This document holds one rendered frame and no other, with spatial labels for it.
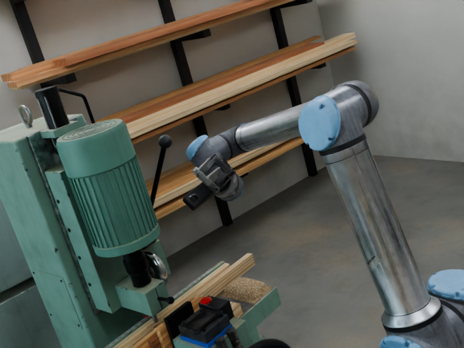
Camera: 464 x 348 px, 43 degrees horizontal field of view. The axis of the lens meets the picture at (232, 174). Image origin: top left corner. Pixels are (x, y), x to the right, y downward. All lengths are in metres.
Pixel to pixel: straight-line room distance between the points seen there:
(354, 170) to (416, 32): 3.44
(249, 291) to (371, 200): 0.50
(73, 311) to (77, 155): 0.53
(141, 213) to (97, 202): 0.11
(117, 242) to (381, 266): 0.64
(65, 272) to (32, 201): 0.22
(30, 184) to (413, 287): 0.99
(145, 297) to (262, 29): 3.54
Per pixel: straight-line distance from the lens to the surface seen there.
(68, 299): 1.75
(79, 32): 4.00
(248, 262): 1.88
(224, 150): 1.85
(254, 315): 1.69
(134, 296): 1.61
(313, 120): 1.37
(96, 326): 1.78
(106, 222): 1.46
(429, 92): 4.85
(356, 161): 1.38
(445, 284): 1.65
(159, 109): 3.70
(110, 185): 1.43
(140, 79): 4.17
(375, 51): 5.03
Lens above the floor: 1.75
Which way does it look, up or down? 18 degrees down
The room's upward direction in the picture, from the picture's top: 15 degrees counter-clockwise
